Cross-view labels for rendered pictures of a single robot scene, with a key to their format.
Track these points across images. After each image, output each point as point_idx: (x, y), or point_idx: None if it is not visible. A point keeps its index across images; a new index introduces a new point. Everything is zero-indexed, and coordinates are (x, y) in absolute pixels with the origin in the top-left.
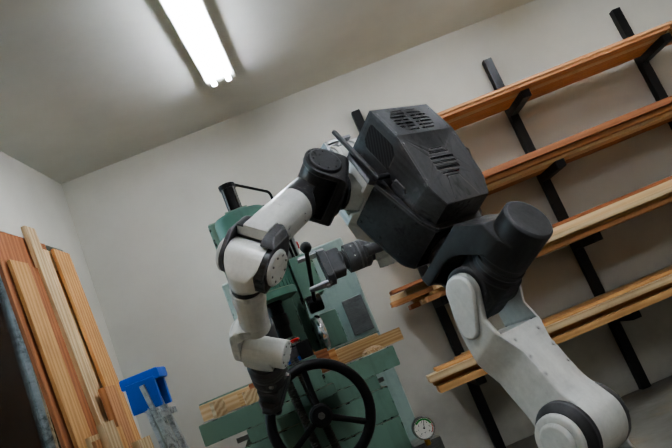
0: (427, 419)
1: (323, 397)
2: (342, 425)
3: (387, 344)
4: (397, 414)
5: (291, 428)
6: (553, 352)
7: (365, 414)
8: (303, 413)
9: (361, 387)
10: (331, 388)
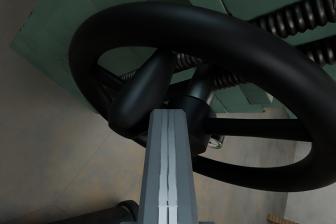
0: (219, 146)
1: (241, 85)
2: None
3: None
4: (228, 112)
5: None
6: None
7: (201, 163)
8: (198, 63)
9: (245, 185)
10: (259, 99)
